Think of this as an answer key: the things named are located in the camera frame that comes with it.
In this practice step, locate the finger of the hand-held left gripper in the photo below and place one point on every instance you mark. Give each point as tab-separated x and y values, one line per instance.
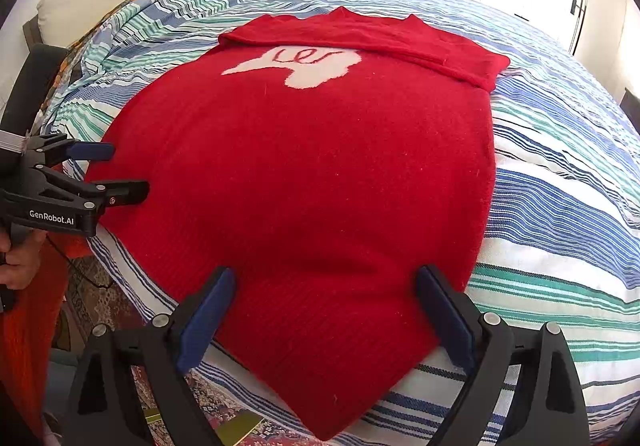
90	151
125	192

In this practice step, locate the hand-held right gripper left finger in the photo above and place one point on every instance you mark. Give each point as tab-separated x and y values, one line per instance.
205	321

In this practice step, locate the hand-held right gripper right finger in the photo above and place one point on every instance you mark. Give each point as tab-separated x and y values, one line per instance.
450	321

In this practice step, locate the red rabbit print sweater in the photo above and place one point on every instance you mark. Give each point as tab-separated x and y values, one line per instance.
300	186

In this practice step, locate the person's left hand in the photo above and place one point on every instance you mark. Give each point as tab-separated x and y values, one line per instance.
22	266

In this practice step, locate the patterned rug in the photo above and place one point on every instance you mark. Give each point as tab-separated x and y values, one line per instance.
105	301

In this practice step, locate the green book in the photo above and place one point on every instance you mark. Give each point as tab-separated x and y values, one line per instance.
242	428

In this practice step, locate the orange fleece garment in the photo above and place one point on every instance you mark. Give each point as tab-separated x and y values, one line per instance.
30	336

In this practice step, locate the striped bed sheet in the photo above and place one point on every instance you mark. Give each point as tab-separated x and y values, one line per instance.
560	226

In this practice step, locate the dark wooden nightstand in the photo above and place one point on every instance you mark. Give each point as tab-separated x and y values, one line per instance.
632	101

